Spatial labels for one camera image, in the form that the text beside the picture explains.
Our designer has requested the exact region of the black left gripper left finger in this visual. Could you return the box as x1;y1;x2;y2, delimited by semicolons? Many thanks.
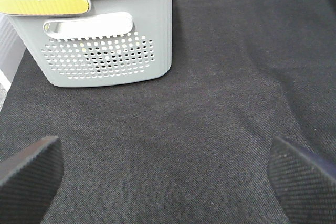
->
1;136;64;223

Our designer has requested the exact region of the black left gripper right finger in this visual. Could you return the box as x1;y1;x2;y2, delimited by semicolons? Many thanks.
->
267;136;335;223

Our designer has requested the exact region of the black fabric table mat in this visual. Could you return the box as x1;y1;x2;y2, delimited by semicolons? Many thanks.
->
1;0;335;223

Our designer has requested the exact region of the grey perforated plastic basket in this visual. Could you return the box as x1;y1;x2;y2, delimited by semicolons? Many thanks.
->
2;0;172;88

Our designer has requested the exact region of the yellow basket handle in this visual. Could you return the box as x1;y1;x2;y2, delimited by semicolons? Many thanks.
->
1;0;90;15

